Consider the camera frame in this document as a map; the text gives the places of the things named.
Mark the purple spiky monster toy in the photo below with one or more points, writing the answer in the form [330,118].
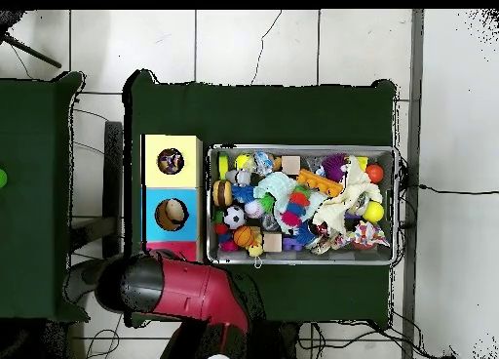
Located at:
[334,167]

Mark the cream waffle cloth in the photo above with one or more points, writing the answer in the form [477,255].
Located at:
[351,195]

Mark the dark green table cloth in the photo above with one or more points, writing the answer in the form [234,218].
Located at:
[35,140]
[234,109]

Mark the yellow ball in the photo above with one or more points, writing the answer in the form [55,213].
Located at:
[373,212]

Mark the black tripod leg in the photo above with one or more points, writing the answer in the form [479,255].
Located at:
[35,53]

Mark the small orange ball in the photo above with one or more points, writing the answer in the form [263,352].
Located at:
[375,173]

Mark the small black white soccer ball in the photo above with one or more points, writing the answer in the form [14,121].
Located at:
[234,217]

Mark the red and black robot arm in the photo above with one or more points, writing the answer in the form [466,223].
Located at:
[187,288]

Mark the small orange basketball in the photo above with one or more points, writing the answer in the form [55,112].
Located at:
[243,236]

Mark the orange plastic building block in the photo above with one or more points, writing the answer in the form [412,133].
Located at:
[319,183]

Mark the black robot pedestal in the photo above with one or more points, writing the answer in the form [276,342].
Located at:
[280,343]

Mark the wooden box with three holes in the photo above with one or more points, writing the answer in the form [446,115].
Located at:
[187,218]

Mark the small bright green object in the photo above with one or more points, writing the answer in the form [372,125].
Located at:
[2,178]

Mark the grey rounded base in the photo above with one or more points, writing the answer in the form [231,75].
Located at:
[80,279]

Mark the colourful dotted cloth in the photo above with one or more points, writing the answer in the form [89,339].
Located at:
[366,234]
[170,162]

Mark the toy hamburger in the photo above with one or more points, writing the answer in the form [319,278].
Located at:
[222,193]

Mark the small wooden cube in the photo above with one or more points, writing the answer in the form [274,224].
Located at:
[272,242]

